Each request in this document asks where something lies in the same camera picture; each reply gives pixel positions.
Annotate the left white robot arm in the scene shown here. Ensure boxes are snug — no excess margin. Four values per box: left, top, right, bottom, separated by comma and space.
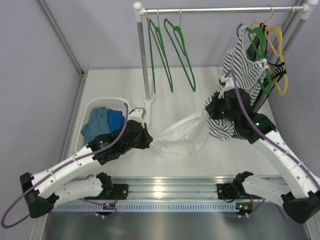
19, 120, 153, 219

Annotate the green hanger with striped top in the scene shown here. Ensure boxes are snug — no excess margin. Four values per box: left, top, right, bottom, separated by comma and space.
232, 23, 272, 101

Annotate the dark blue garment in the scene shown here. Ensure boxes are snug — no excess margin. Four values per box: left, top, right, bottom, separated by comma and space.
107, 108, 125, 133

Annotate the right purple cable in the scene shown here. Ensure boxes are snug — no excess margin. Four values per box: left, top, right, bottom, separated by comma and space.
223, 69, 320, 240

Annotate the white clothes rack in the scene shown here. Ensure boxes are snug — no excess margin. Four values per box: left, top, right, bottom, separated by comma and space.
133, 0, 319, 124

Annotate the white tank top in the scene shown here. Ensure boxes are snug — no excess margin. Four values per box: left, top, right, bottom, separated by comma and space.
151, 108, 209, 159

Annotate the aluminium mounting rail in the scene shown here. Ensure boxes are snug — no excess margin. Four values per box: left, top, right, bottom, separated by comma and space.
52, 176, 286, 213

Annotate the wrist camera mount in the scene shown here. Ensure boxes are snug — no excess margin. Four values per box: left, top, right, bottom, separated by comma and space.
218, 76, 237, 99
128, 107, 147, 125

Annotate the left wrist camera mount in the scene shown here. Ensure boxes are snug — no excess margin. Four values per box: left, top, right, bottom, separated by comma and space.
128, 107, 147, 125

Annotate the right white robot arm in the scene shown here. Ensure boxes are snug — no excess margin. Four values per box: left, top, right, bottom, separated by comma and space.
205, 88, 320, 224

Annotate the white plastic laundry basket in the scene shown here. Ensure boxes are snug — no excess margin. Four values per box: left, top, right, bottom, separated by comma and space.
74, 97, 129, 152

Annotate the yellow hanger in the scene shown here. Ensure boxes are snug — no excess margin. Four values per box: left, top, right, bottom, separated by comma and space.
250, 6, 289, 96

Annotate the light blue garment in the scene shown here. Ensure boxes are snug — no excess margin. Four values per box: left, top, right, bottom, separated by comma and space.
80, 107, 110, 145

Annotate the dark striped garment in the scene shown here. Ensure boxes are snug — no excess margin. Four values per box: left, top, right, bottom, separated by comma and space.
246, 20, 287, 111

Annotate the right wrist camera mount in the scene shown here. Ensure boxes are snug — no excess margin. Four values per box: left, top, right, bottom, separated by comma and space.
218, 76, 237, 99

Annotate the striped tank top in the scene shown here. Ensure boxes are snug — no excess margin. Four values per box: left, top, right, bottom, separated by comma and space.
207, 24, 270, 141

